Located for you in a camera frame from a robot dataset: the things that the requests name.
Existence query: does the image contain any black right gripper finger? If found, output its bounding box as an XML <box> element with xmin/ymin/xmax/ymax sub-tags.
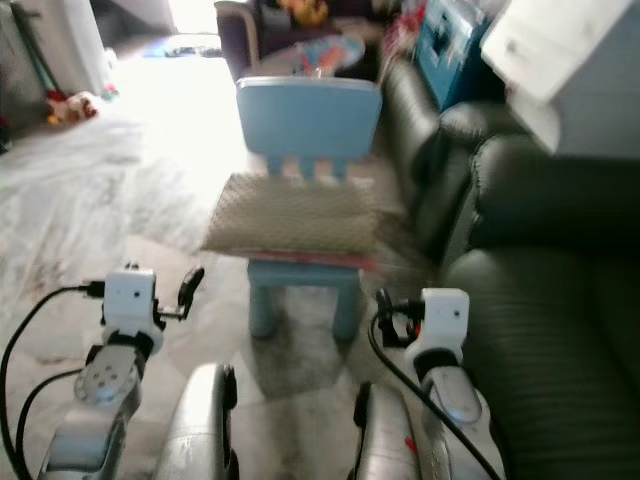
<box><xmin>374</xmin><ymin>288</ymin><xmax>397</xmax><ymax>347</ymax></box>

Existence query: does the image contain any beige quilted pillow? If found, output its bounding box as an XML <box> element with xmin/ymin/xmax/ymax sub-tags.
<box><xmin>202</xmin><ymin>172</ymin><xmax>383</xmax><ymax>257</ymax></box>

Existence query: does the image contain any dark green leather sofa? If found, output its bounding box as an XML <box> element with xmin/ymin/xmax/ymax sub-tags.
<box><xmin>380</xmin><ymin>58</ymin><xmax>640</xmax><ymax>480</ymax></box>

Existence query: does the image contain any silver left robot leg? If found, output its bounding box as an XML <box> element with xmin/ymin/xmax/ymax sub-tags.
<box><xmin>155</xmin><ymin>362</ymin><xmax>241</xmax><ymax>480</ymax></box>

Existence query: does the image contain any silver robot leg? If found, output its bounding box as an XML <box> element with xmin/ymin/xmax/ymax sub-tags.
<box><xmin>348</xmin><ymin>382</ymin><xmax>426</xmax><ymax>480</ymax></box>
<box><xmin>155</xmin><ymin>362</ymin><xmax>241</xmax><ymax>480</ymax></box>

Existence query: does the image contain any silver right robot leg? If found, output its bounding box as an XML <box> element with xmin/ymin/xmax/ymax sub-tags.
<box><xmin>348</xmin><ymin>382</ymin><xmax>426</xmax><ymax>480</ymax></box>

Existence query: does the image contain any light blue child chair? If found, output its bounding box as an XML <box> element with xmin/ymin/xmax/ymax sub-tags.
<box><xmin>236</xmin><ymin>76</ymin><xmax>385</xmax><ymax>344</ymax></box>

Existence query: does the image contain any brown stuffed toy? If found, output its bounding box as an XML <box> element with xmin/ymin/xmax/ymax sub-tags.
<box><xmin>45</xmin><ymin>89</ymin><xmax>102</xmax><ymax>127</ymax></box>

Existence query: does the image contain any blue door mat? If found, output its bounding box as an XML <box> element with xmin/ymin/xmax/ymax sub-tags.
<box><xmin>144</xmin><ymin>37</ymin><xmax>222</xmax><ymax>57</ymax></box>

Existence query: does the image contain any dark purple armchair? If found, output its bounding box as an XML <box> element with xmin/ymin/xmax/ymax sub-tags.
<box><xmin>215</xmin><ymin>0</ymin><xmax>391</xmax><ymax>83</ymax></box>

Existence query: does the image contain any colourful blue pink cushion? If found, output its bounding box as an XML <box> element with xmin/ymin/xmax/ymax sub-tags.
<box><xmin>293</xmin><ymin>37</ymin><xmax>368</xmax><ymax>78</ymax></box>

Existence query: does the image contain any blue toy box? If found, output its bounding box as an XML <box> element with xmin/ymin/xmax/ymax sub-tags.
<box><xmin>415</xmin><ymin>0</ymin><xmax>503</xmax><ymax>111</ymax></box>

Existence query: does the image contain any white cabinet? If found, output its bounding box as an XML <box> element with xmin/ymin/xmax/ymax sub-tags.
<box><xmin>15</xmin><ymin>0</ymin><xmax>98</xmax><ymax>97</ymax></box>

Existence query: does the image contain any yellow plush toy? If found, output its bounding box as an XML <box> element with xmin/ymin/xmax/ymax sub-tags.
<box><xmin>280</xmin><ymin>0</ymin><xmax>330</xmax><ymax>27</ymax></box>

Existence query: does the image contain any white plastic box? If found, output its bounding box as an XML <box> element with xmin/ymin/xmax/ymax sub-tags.
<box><xmin>480</xmin><ymin>0</ymin><xmax>640</xmax><ymax>161</ymax></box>

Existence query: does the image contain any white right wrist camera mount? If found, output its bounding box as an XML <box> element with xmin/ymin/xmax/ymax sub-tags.
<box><xmin>405</xmin><ymin>288</ymin><xmax>473</xmax><ymax>366</ymax></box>

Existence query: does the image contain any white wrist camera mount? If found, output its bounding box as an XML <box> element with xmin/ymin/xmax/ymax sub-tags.
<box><xmin>405</xmin><ymin>288</ymin><xmax>473</xmax><ymax>366</ymax></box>
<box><xmin>102</xmin><ymin>266</ymin><xmax>164</xmax><ymax>338</ymax></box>

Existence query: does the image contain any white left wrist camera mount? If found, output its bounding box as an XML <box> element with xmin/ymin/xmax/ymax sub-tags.
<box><xmin>102</xmin><ymin>266</ymin><xmax>164</xmax><ymax>338</ymax></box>

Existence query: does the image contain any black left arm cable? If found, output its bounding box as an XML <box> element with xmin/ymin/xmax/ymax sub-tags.
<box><xmin>1</xmin><ymin>282</ymin><xmax>109</xmax><ymax>480</ymax></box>

